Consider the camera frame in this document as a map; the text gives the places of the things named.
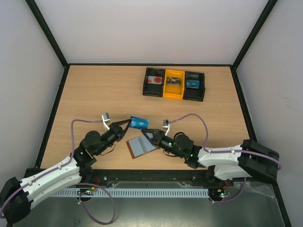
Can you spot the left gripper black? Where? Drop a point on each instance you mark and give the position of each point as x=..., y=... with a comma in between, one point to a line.
x=117, y=130

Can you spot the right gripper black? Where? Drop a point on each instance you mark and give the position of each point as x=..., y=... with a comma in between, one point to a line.
x=155, y=136

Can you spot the blue VIP card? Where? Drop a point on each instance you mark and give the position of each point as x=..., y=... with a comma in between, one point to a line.
x=139, y=123

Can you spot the brown leather card holder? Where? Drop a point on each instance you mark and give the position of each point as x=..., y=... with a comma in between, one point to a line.
x=139, y=146

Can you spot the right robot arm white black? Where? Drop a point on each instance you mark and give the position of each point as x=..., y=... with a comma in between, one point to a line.
x=249, y=159

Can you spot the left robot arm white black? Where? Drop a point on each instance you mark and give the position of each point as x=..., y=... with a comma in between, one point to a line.
x=19, y=197

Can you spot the red white card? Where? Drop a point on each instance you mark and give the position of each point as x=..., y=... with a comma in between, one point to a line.
x=154, y=80

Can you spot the dark black card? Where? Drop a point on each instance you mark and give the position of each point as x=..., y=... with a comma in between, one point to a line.
x=173, y=81

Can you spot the blue card in bin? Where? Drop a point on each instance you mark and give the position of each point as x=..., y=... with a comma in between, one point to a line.
x=193, y=84

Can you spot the yellow middle bin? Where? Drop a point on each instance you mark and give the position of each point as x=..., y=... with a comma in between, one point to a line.
x=174, y=91

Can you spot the left black bin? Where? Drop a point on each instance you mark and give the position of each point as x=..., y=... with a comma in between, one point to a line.
x=153, y=89

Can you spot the black bin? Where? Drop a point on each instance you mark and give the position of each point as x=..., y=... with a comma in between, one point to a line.
x=191, y=93
x=153, y=89

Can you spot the right black bin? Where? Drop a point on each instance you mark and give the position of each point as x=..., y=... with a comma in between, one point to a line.
x=191, y=93

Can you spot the left controller board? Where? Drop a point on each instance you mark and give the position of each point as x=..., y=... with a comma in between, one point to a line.
x=87, y=191

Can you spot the controller board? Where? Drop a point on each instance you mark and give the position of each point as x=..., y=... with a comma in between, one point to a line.
x=87, y=191
x=219, y=194

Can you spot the right controller board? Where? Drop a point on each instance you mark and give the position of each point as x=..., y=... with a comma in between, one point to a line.
x=219, y=194

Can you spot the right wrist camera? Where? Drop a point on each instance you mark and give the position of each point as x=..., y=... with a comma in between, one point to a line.
x=166, y=126

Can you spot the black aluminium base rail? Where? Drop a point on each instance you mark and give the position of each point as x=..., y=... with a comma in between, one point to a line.
x=204, y=178

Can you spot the black cage frame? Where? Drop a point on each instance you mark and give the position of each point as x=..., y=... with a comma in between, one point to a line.
x=52, y=41

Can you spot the light blue slotted cable duct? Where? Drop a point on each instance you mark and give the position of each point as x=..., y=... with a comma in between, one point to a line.
x=148, y=193

